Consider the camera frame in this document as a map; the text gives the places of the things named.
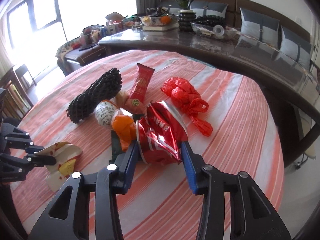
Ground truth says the black foam mesh sleeve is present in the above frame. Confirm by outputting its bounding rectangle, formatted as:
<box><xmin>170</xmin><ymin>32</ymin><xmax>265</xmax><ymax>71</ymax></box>
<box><xmin>66</xmin><ymin>68</ymin><xmax>122</xmax><ymax>124</ymax></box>

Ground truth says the dark green wrapper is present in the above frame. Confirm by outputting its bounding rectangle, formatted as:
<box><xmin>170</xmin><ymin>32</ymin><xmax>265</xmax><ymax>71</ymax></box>
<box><xmin>109</xmin><ymin>131</ymin><xmax>126</xmax><ymax>166</ymax></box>

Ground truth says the white orange wrapper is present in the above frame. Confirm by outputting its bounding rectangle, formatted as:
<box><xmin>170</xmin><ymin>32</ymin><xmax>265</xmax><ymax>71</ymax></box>
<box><xmin>95</xmin><ymin>100</ymin><xmax>137</xmax><ymax>152</ymax></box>

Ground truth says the shiny red foil snack bag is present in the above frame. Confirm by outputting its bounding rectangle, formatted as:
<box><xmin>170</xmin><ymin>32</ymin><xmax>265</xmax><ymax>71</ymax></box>
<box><xmin>136</xmin><ymin>101</ymin><xmax>188</xmax><ymax>165</ymax></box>

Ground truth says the red long snack wrapper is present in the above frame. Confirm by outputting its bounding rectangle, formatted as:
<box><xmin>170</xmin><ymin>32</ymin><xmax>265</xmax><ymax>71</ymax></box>
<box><xmin>124</xmin><ymin>63</ymin><xmax>155</xmax><ymax>114</ymax></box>

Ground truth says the red plastic bag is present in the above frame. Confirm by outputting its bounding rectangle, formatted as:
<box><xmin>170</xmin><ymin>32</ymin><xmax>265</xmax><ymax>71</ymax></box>
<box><xmin>161</xmin><ymin>77</ymin><xmax>213</xmax><ymax>137</ymax></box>

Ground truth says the cream rolling stool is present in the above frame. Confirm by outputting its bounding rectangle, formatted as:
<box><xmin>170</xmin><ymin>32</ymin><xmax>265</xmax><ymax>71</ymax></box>
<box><xmin>294</xmin><ymin>144</ymin><xmax>317</xmax><ymax>170</ymax></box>

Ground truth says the side table with bottles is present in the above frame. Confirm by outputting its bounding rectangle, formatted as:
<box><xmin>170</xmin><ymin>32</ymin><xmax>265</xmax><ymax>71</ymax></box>
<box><xmin>55</xmin><ymin>12</ymin><xmax>139</xmax><ymax>76</ymax></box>

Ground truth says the grey blue cushion far right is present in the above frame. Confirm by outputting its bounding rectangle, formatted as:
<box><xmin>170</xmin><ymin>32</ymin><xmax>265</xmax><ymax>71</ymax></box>
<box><xmin>280</xmin><ymin>26</ymin><xmax>312</xmax><ymax>70</ymax></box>

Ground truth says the grey blue cushion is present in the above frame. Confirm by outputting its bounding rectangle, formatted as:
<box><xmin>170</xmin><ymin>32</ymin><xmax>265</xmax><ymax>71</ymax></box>
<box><xmin>280</xmin><ymin>26</ymin><xmax>312</xmax><ymax>70</ymax></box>
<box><xmin>190</xmin><ymin>1</ymin><xmax>228</xmax><ymax>18</ymax></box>
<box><xmin>240</xmin><ymin>8</ymin><xmax>280</xmax><ymax>47</ymax></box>

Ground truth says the fruit bowl with oranges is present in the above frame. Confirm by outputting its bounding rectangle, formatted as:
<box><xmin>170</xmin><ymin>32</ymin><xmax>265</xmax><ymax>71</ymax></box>
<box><xmin>140</xmin><ymin>14</ymin><xmax>179</xmax><ymax>31</ymax></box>

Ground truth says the glass tray with tape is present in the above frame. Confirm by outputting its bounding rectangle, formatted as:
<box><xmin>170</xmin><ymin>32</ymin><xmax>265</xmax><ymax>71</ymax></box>
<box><xmin>191</xmin><ymin>15</ymin><xmax>238</xmax><ymax>40</ymax></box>

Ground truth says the brown wooden sofa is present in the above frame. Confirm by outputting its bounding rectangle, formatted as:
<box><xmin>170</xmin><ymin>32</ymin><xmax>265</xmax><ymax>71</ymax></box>
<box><xmin>159</xmin><ymin>0</ymin><xmax>320</xmax><ymax>71</ymax></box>

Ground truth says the black ribbed vase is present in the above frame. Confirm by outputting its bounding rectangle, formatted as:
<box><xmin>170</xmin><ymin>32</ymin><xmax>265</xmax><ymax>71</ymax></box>
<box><xmin>178</xmin><ymin>10</ymin><xmax>196</xmax><ymax>32</ymax></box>

